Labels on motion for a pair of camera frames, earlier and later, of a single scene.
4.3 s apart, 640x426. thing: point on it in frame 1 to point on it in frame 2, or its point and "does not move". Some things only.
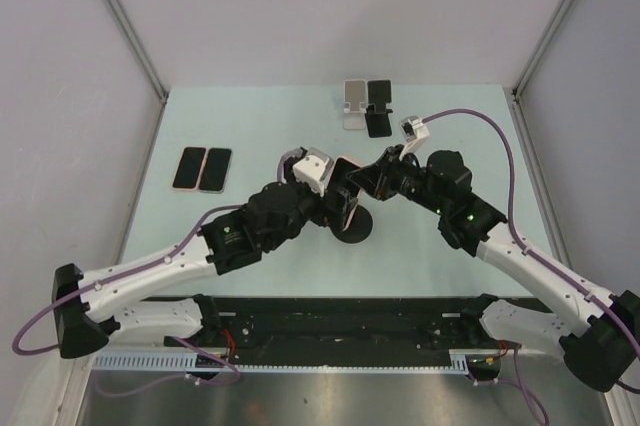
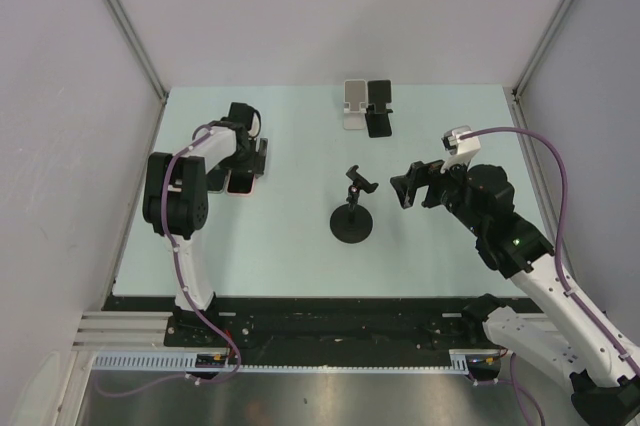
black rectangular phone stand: [378, 116] does not move
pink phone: [341, 181] to [241, 182]
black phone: [216, 168] does not move
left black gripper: [325, 215] to [255, 162]
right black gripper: [379, 178] to [421, 174]
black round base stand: [358, 229] does not move
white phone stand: [354, 95] does not move
